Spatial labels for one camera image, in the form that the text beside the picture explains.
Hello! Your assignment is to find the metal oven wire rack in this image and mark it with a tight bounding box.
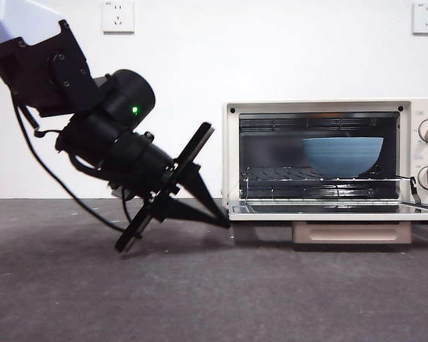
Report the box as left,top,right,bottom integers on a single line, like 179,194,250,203
240,165,417,200

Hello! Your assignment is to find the blue ribbed bowl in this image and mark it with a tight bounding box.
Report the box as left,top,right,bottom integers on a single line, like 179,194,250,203
301,137,384,178

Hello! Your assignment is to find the oven door with beige handle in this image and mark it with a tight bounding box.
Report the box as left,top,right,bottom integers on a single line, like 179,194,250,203
228,198,428,245

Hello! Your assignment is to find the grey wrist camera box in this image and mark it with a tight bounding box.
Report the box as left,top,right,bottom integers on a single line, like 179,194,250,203
110,185,138,202

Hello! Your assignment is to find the cream Toshiba toaster oven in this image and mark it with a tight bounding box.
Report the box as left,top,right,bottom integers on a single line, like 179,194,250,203
222,99,428,224

